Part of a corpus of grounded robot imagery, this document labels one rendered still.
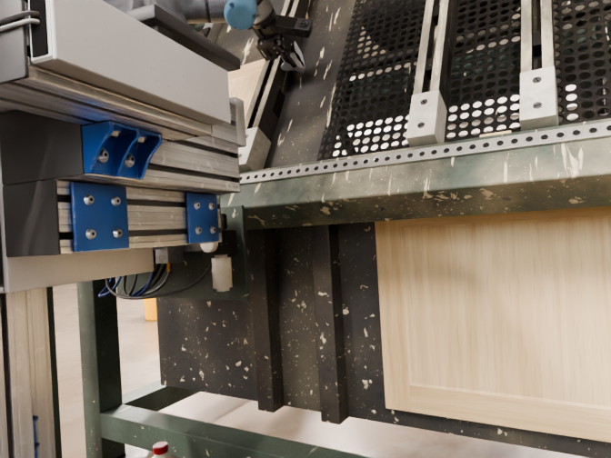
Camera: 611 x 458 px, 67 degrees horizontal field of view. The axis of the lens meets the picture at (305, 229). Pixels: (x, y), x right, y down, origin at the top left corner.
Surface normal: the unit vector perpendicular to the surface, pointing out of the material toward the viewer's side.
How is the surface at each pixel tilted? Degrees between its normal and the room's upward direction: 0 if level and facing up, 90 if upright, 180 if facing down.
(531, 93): 60
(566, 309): 90
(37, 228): 90
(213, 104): 90
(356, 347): 90
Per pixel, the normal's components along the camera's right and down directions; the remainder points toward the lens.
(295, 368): -0.51, 0.03
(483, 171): -0.47, -0.48
